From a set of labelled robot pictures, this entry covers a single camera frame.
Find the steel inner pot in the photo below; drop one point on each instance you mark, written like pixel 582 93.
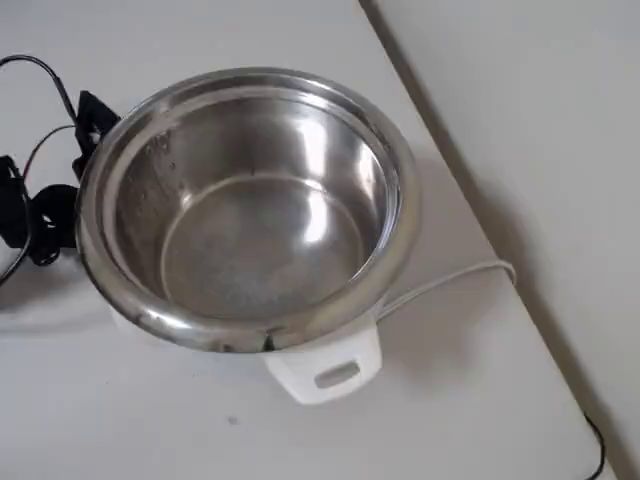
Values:
pixel 260 200

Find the white rice cooker body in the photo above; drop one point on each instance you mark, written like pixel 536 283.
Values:
pixel 295 370

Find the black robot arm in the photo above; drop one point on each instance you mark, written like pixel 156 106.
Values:
pixel 12 210

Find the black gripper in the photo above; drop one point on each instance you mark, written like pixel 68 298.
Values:
pixel 91 116

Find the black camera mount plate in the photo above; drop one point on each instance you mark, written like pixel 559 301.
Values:
pixel 95 115

